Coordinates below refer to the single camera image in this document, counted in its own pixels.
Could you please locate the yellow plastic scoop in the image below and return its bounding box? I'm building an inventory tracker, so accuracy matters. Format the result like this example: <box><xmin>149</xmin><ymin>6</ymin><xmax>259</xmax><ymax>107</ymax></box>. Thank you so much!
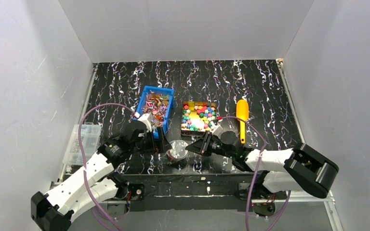
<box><xmin>236</xmin><ymin>99</ymin><xmax>249</xmax><ymax>144</ymax></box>

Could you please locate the blue plastic candy bin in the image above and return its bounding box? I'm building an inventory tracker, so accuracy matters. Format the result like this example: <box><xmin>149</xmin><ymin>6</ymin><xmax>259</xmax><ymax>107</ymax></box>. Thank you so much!
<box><xmin>136</xmin><ymin>86</ymin><xmax>175</xmax><ymax>138</ymax></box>

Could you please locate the square tin of colourful candies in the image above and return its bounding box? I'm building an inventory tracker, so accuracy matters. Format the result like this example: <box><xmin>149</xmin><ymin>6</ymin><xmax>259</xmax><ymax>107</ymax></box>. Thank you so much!
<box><xmin>181</xmin><ymin>101</ymin><xmax>219</xmax><ymax>136</ymax></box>

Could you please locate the clear plastic box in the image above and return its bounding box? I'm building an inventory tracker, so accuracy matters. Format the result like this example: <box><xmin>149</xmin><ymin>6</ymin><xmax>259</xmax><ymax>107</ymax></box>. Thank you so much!
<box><xmin>62</xmin><ymin>123</ymin><xmax>102</xmax><ymax>166</ymax></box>

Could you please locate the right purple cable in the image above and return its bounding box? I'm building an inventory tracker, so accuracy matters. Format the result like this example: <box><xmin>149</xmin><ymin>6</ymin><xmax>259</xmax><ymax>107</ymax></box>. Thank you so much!
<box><xmin>217</xmin><ymin>116</ymin><xmax>291</xmax><ymax>231</ymax></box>

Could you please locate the white round jar lid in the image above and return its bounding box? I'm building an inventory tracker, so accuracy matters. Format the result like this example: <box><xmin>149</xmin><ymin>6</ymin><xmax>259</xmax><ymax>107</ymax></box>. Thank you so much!
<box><xmin>170</xmin><ymin>140</ymin><xmax>188</xmax><ymax>149</ymax></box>

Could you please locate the clear glass jar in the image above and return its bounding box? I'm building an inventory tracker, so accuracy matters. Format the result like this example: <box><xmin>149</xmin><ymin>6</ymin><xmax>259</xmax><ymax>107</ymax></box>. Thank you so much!
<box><xmin>166</xmin><ymin>148</ymin><xmax>188</xmax><ymax>162</ymax></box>

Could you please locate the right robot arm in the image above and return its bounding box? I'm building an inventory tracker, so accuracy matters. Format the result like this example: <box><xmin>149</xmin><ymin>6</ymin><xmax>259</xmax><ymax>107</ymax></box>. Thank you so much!
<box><xmin>186</xmin><ymin>131</ymin><xmax>339</xmax><ymax>199</ymax></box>

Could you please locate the purple cable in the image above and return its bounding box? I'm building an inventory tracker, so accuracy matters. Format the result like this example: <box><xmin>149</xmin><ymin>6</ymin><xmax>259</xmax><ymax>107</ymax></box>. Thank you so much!
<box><xmin>78</xmin><ymin>103</ymin><xmax>141</xmax><ymax>231</ymax></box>
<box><xmin>217</xmin><ymin>116</ymin><xmax>291</xmax><ymax>231</ymax></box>

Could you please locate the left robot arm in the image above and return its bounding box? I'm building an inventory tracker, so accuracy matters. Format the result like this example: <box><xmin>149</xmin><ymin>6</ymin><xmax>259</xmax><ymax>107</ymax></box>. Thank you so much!
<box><xmin>31</xmin><ymin>120</ymin><xmax>172</xmax><ymax>231</ymax></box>

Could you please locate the aluminium frame rail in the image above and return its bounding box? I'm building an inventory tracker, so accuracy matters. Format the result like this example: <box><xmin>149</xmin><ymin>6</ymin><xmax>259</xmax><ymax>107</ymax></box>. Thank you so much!
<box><xmin>40</xmin><ymin>180</ymin><xmax>344</xmax><ymax>231</ymax></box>

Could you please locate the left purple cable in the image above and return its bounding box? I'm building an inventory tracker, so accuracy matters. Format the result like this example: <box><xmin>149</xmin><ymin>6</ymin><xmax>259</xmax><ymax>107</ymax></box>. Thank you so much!
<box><xmin>78</xmin><ymin>103</ymin><xmax>141</xmax><ymax>231</ymax></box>

